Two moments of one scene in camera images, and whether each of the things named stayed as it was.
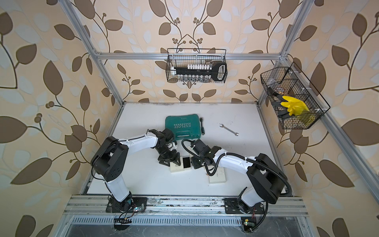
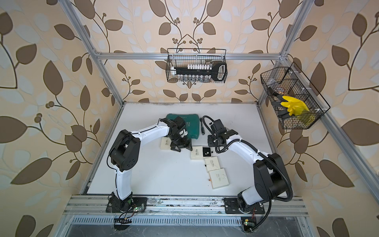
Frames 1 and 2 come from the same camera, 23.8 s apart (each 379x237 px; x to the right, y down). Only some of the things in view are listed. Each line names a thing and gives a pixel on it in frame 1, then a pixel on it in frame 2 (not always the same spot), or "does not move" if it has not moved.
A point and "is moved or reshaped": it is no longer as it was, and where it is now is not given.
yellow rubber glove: x=295 y=107 does not move
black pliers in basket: x=284 y=113 does not move
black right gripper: x=195 y=165 to x=210 y=140
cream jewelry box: x=185 y=164 is moved or reshaped
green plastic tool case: x=186 y=127 does not move
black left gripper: x=172 y=158 to x=183 y=145
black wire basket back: x=196 y=65 does not move
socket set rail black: x=218 y=69 does not move
